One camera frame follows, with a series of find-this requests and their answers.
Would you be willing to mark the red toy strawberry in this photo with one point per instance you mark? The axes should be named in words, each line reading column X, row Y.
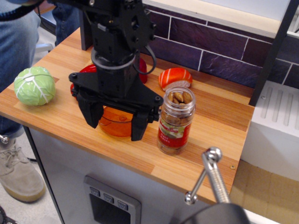
column 72, row 91

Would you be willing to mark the orange transparent plastic pot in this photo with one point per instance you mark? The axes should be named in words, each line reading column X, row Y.
column 115, row 122

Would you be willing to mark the clear almond jar red label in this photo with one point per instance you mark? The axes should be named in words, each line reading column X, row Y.
column 175, row 120

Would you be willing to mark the metal clamp screw handle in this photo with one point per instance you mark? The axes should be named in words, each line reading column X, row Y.
column 210, row 159

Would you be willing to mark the person leg blue jeans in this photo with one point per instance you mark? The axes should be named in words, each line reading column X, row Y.
column 18, row 39

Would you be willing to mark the green toy cabbage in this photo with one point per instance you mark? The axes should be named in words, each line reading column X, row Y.
column 35, row 86

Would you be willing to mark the red toy chili pepper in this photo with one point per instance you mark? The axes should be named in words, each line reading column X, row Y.
column 89, row 69

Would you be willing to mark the dark side panel board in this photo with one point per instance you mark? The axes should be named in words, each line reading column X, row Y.
column 85, row 31

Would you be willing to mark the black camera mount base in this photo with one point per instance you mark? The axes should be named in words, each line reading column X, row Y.
column 221, row 213

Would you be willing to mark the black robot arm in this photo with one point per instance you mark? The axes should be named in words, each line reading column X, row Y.
column 120, row 29

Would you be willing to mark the dark red toy egg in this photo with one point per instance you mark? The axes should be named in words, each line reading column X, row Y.
column 143, row 69

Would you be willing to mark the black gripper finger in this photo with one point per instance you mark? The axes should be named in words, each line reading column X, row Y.
column 90, row 106
column 138, row 125

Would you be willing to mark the grey toy oven control panel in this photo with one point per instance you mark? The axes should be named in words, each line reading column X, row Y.
column 110, row 206

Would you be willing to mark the black shelf post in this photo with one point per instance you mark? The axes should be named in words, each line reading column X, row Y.
column 270, row 59

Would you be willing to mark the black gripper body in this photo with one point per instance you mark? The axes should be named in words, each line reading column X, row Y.
column 119, row 86

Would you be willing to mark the beige suede shoe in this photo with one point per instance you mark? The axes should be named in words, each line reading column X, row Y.
column 18, row 176

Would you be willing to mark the toy salmon sushi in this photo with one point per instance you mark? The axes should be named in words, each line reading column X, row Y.
column 175, row 77

